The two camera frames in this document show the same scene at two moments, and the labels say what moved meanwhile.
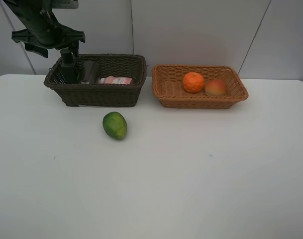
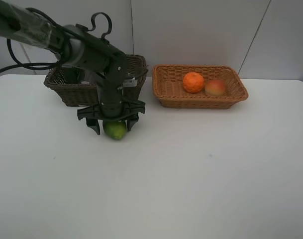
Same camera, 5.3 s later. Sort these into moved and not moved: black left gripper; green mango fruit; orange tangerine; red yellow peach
Moved: black left gripper
Not moved: green mango fruit; orange tangerine; red yellow peach
